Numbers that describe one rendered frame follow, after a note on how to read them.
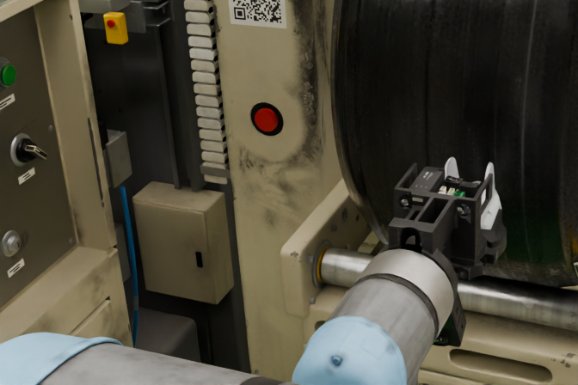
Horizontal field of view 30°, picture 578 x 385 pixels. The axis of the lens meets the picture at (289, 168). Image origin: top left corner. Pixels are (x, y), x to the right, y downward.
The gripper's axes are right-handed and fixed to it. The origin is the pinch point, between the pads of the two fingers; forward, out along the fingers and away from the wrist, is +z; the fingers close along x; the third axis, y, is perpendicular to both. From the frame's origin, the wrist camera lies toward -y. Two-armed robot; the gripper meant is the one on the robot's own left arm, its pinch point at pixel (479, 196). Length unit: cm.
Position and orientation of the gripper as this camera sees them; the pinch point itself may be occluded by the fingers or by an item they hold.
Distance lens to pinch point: 104.2
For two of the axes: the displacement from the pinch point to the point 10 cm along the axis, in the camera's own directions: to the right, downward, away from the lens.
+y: -0.7, -8.9, -4.4
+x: -9.0, -1.3, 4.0
